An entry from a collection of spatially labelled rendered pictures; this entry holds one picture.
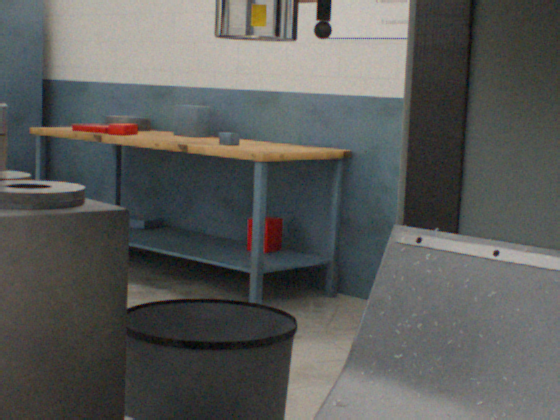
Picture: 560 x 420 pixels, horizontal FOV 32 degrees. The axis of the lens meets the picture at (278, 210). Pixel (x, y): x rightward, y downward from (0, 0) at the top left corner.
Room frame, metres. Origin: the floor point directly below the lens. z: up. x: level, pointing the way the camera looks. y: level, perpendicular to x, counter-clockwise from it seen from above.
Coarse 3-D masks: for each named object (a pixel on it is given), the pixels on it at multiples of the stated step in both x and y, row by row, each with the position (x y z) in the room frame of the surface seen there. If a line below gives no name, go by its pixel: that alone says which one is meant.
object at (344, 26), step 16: (336, 0) 5.99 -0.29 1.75; (352, 0) 5.91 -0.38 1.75; (368, 0) 5.83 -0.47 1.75; (384, 0) 5.75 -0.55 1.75; (400, 0) 5.67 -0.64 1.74; (336, 16) 5.98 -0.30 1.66; (352, 16) 5.90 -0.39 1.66; (368, 16) 5.82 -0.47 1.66; (384, 16) 5.74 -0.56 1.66; (400, 16) 5.67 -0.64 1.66; (336, 32) 5.98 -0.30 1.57; (352, 32) 5.90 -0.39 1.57; (368, 32) 5.82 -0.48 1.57; (384, 32) 5.74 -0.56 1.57; (400, 32) 5.66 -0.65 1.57
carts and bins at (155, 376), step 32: (128, 320) 2.61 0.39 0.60; (160, 320) 2.72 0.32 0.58; (192, 320) 2.76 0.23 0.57; (224, 320) 2.77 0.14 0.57; (256, 320) 2.74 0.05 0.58; (288, 320) 2.63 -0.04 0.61; (128, 352) 2.43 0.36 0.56; (160, 352) 2.34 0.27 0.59; (192, 352) 2.32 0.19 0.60; (224, 352) 2.33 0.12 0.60; (256, 352) 2.36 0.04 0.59; (288, 352) 2.48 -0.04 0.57; (128, 384) 2.44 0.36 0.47; (160, 384) 2.35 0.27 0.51; (192, 384) 2.32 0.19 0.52; (224, 384) 2.33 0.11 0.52; (256, 384) 2.37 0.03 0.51; (128, 416) 2.45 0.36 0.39; (160, 416) 2.35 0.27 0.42; (192, 416) 2.33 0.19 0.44; (224, 416) 2.34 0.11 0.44; (256, 416) 2.38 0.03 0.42
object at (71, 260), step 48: (0, 192) 0.75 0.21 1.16; (48, 192) 0.75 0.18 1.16; (0, 240) 0.71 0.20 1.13; (48, 240) 0.73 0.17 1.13; (96, 240) 0.76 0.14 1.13; (0, 288) 0.71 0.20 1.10; (48, 288) 0.74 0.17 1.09; (96, 288) 0.76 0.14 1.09; (0, 336) 0.71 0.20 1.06; (48, 336) 0.74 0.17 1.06; (96, 336) 0.76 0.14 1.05; (0, 384) 0.71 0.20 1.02; (48, 384) 0.74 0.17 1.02; (96, 384) 0.76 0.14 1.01
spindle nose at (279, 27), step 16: (224, 0) 0.56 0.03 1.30; (240, 0) 0.55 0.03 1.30; (256, 0) 0.55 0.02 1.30; (272, 0) 0.55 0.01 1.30; (288, 0) 0.56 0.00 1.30; (224, 16) 0.56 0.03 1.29; (240, 16) 0.55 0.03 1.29; (272, 16) 0.55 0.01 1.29; (288, 16) 0.56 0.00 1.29; (224, 32) 0.55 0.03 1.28; (240, 32) 0.55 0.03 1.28; (256, 32) 0.55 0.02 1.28; (272, 32) 0.55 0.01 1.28; (288, 32) 0.56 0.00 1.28
